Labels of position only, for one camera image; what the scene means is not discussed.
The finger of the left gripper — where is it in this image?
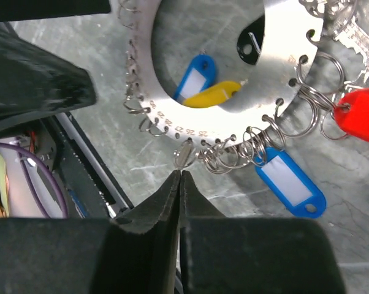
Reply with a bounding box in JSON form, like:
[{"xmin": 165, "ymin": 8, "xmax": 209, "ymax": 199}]
[{"xmin": 0, "ymin": 27, "xmax": 97, "ymax": 131}]

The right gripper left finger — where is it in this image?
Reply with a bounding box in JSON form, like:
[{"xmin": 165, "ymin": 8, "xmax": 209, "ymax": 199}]
[{"xmin": 0, "ymin": 171, "xmax": 181, "ymax": 293}]

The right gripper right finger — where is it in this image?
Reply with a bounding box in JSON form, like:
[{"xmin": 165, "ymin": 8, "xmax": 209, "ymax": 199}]
[{"xmin": 180, "ymin": 171, "xmax": 346, "ymax": 293}]

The blue key tag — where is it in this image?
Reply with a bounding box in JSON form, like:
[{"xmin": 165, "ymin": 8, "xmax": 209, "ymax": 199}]
[
  {"xmin": 255, "ymin": 147, "xmax": 327, "ymax": 219},
  {"xmin": 173, "ymin": 54, "xmax": 218, "ymax": 104}
]

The yellow key tag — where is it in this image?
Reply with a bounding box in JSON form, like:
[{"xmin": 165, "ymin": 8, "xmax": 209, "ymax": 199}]
[{"xmin": 183, "ymin": 80, "xmax": 242, "ymax": 108}]

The red key tag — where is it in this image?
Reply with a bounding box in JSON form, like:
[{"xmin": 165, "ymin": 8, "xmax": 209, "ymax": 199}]
[{"xmin": 334, "ymin": 89, "xmax": 369, "ymax": 142}]

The black-headed key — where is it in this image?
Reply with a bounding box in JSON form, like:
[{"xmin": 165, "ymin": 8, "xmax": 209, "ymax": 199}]
[{"xmin": 237, "ymin": 15, "xmax": 265, "ymax": 66}]

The large metal keyring with keys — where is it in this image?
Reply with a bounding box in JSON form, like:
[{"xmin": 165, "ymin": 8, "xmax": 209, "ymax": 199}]
[{"xmin": 115, "ymin": 0, "xmax": 369, "ymax": 177}]

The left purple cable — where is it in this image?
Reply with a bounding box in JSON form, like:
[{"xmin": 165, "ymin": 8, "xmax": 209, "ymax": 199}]
[{"xmin": 0, "ymin": 141, "xmax": 69, "ymax": 219}]

